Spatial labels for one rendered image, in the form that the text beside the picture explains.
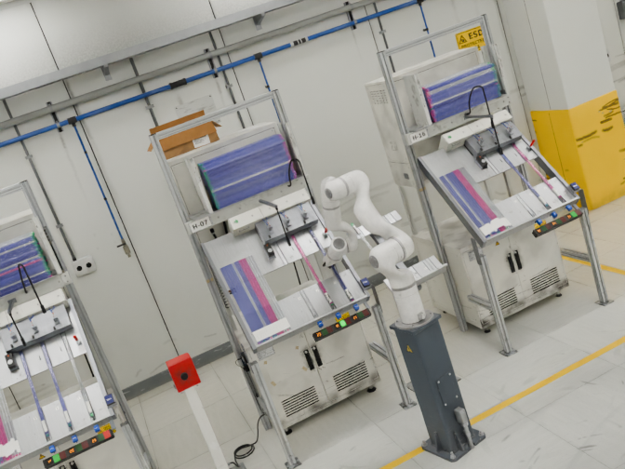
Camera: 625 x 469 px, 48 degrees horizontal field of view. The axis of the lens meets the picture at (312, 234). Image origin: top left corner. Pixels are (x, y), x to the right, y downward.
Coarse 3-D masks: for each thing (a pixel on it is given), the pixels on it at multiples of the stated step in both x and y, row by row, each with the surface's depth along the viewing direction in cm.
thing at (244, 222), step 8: (296, 192) 408; (304, 192) 408; (280, 200) 405; (288, 200) 405; (296, 200) 405; (304, 200) 405; (256, 208) 401; (264, 208) 401; (272, 208) 401; (280, 208) 402; (288, 208) 404; (240, 216) 398; (248, 216) 398; (256, 216) 399; (264, 216) 399; (232, 224) 395; (240, 224) 395; (248, 224) 397; (232, 232) 400; (240, 232) 399
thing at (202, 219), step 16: (272, 96) 402; (224, 112) 395; (176, 128) 386; (288, 128) 401; (192, 160) 385; (192, 176) 397; (208, 208) 392; (224, 208) 395; (192, 224) 394; (208, 224) 397; (384, 352) 404; (288, 464) 385
